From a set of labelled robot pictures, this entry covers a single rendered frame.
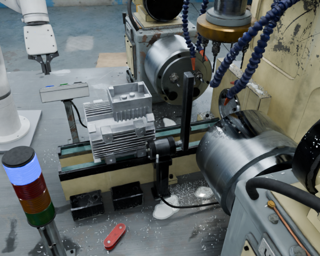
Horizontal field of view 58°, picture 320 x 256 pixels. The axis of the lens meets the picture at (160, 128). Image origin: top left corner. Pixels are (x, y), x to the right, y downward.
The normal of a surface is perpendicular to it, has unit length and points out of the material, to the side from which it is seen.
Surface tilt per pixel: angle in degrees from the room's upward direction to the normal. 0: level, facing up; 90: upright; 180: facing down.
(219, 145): 51
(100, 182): 90
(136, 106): 90
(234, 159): 47
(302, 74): 90
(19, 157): 0
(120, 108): 90
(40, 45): 62
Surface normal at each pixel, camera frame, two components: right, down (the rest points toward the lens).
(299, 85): -0.96, 0.17
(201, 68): 0.29, 0.58
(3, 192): 0.00, -0.79
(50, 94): 0.25, 0.17
